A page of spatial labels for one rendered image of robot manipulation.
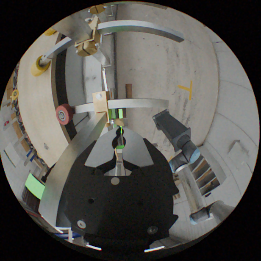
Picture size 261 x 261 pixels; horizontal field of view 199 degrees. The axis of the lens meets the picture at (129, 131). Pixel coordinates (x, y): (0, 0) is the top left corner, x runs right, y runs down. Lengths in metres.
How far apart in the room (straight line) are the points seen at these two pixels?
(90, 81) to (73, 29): 0.43
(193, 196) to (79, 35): 0.89
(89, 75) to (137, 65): 0.78
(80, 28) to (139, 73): 1.06
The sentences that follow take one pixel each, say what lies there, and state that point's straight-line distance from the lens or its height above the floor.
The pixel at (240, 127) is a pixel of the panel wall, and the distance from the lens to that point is 2.59.
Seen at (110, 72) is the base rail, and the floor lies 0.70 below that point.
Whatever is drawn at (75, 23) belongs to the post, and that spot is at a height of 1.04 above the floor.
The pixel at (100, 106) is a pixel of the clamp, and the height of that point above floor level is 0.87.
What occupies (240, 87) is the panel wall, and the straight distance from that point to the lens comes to 2.73.
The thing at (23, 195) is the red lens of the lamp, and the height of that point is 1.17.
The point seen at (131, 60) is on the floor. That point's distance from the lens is 1.22.
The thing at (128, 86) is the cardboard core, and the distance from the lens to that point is 1.04.
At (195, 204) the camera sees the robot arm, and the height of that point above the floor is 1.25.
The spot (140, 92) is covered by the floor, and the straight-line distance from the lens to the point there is 1.14.
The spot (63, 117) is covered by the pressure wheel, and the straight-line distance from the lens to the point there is 0.33.
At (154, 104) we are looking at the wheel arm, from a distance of 0.29.
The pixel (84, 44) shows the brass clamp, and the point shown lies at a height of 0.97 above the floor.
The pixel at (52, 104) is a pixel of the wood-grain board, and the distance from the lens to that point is 0.37.
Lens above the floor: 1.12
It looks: 59 degrees down
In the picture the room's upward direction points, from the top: 175 degrees clockwise
